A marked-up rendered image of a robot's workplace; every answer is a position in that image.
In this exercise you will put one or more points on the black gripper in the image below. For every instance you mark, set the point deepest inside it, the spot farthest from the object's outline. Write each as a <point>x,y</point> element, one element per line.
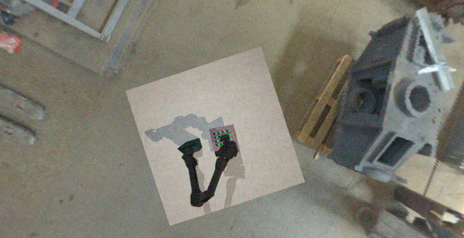
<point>225,138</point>

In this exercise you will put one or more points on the mauve switch panel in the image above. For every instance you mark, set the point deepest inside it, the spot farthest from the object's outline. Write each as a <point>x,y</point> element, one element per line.
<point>215,134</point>

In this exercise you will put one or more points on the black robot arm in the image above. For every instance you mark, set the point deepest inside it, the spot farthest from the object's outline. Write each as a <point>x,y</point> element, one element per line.
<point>198,198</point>

